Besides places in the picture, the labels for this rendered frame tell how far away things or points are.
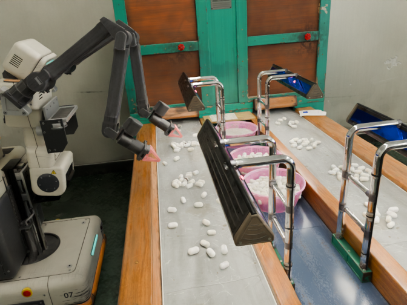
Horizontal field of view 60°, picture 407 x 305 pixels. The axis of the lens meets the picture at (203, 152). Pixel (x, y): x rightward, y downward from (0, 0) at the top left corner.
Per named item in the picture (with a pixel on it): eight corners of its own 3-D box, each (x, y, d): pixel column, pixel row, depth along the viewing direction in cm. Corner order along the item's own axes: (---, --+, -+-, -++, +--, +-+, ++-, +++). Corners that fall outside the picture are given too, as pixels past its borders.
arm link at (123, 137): (114, 138, 152) (114, 143, 147) (123, 126, 151) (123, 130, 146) (128, 147, 155) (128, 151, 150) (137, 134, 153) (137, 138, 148)
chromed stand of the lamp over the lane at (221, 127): (194, 166, 191) (187, 84, 173) (190, 152, 209) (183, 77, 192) (228, 161, 193) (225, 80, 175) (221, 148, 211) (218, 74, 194)
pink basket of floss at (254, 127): (241, 154, 202) (241, 138, 198) (206, 144, 218) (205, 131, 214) (266, 139, 220) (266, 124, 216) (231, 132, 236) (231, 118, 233)
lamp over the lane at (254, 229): (235, 248, 69) (234, 216, 66) (197, 138, 126) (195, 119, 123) (274, 242, 70) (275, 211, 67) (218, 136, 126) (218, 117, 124)
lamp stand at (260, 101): (265, 157, 195) (266, 77, 177) (255, 144, 213) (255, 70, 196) (298, 153, 197) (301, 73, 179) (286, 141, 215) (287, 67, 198)
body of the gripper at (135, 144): (148, 141, 158) (134, 132, 155) (148, 150, 148) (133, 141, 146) (140, 152, 159) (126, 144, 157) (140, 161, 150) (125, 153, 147)
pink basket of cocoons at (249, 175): (251, 221, 140) (251, 201, 136) (236, 189, 164) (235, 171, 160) (315, 212, 142) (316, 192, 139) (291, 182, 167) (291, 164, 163)
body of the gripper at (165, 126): (172, 121, 197) (162, 114, 194) (174, 127, 187) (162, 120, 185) (166, 131, 198) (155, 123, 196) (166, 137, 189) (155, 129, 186)
